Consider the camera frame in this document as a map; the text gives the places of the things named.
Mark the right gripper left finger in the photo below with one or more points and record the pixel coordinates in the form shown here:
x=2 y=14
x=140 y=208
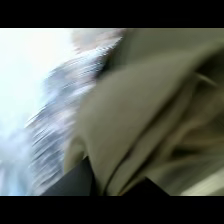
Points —
x=75 y=181

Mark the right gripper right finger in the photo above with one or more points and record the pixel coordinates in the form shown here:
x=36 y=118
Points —
x=146 y=188

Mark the khaki garment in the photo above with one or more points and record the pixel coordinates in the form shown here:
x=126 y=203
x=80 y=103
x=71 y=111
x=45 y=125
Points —
x=143 y=113

